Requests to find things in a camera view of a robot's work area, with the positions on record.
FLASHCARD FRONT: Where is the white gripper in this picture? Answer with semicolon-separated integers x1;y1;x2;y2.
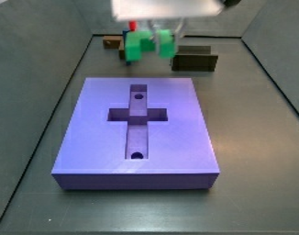
110;0;224;43

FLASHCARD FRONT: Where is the green U-shaped block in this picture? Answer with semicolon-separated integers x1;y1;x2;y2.
125;29;174;62

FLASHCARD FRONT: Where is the dark angled fixture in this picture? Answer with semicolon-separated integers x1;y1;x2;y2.
172;46;217;72

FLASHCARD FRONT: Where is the purple board with cross slot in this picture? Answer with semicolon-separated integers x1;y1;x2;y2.
52;78;220;190

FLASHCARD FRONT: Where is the red hexagonal peg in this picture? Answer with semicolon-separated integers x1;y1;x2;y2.
128;21;137;31

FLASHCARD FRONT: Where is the brown cross-shaped block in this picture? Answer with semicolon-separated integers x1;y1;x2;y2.
102;35;125;60

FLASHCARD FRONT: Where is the blue hexagonal peg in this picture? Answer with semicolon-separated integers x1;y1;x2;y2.
122;28;130;66

